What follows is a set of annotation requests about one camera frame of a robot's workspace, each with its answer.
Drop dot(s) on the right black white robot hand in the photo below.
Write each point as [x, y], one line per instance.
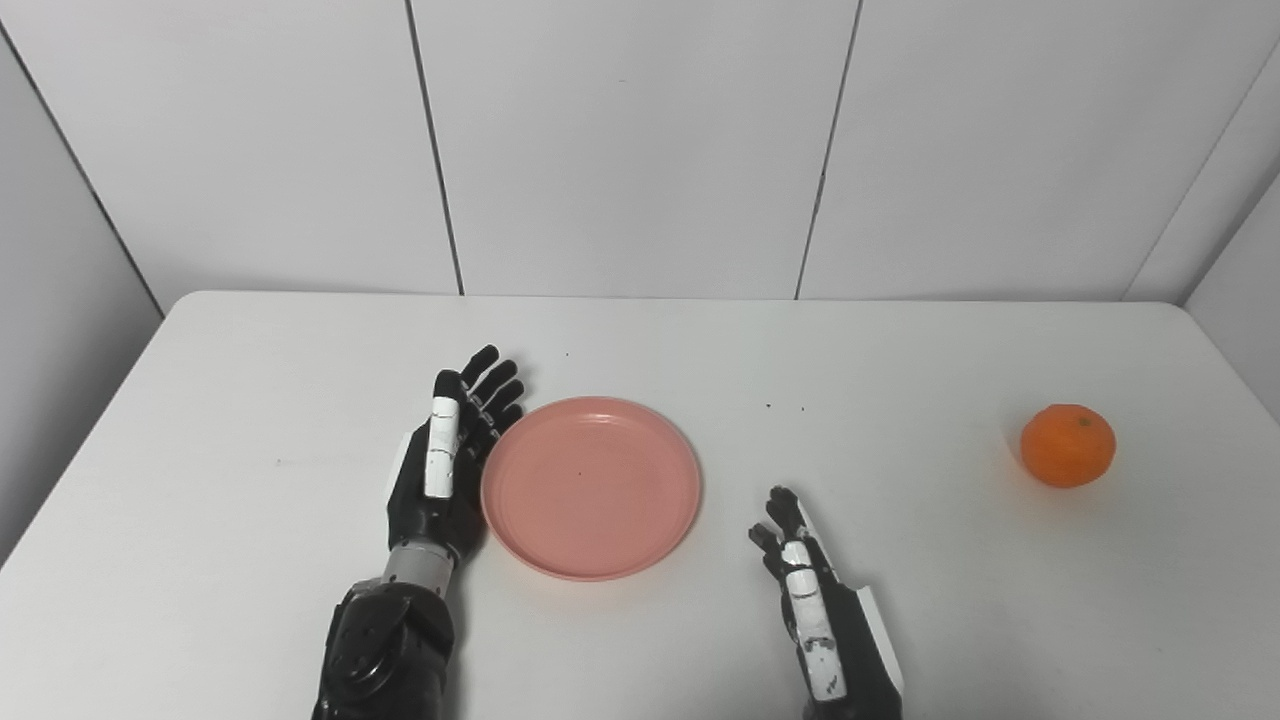
[820, 620]

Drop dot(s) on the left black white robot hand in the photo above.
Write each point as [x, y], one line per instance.
[450, 460]

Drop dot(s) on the pink round plate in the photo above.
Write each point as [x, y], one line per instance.
[591, 488]

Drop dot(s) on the orange fruit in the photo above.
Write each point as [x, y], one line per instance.
[1067, 445]

